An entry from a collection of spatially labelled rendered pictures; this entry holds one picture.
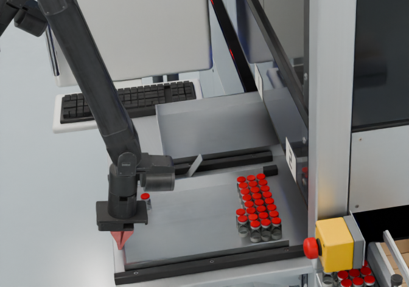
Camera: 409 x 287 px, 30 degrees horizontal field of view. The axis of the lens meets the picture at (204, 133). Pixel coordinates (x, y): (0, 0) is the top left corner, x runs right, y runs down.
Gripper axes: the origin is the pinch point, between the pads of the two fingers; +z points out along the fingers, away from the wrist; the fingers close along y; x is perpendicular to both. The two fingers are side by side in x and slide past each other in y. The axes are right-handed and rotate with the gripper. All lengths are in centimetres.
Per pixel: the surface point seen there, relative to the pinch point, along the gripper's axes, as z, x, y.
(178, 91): 6, 76, 22
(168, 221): 1.3, 9.1, 11.4
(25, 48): 98, 288, -34
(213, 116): -2, 49, 28
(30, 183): 97, 154, -26
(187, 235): 0.7, 3.4, 14.7
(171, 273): 0.6, -8.3, 9.9
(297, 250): -4.6, -8.4, 35.4
